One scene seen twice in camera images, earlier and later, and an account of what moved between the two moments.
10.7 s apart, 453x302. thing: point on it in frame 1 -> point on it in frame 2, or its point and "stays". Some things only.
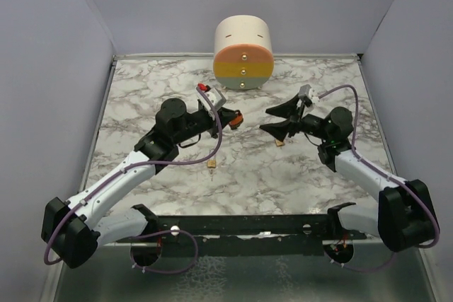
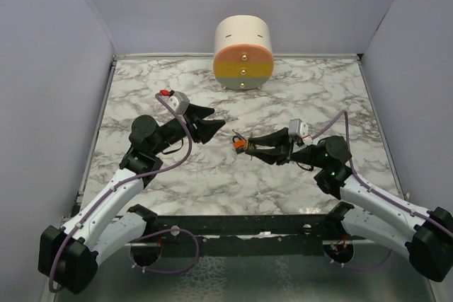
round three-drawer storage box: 243,56 stays
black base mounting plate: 246,235 stays
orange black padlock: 235,122 -> 238,143
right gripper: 281,129 -> 279,138
